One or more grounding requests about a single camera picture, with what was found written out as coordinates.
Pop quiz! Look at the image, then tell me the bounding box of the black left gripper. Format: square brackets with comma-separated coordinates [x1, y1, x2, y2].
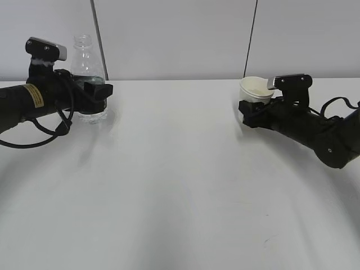
[50, 69, 113, 114]

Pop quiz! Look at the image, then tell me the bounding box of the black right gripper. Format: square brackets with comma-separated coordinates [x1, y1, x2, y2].
[238, 97, 312, 132]

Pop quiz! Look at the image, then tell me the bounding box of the white paper cup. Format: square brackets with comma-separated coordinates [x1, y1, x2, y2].
[240, 76, 275, 105]

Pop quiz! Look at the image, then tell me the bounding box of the clear green-label water bottle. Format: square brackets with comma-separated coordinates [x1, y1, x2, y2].
[69, 34, 109, 125]

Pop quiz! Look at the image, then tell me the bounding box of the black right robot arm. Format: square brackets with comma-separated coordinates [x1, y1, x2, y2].
[238, 97, 359, 169]

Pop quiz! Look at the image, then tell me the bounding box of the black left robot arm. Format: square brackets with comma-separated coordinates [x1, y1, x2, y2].
[1, 69, 113, 133]

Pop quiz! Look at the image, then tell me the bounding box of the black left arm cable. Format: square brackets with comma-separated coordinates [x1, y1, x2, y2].
[0, 75, 93, 149]

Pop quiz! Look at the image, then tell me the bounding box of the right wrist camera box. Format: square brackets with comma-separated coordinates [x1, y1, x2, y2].
[267, 73, 313, 109]

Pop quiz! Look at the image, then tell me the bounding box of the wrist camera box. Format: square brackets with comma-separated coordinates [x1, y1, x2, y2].
[25, 37, 68, 83]
[267, 73, 313, 109]

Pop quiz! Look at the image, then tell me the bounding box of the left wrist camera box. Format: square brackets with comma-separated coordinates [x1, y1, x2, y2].
[25, 37, 68, 83]

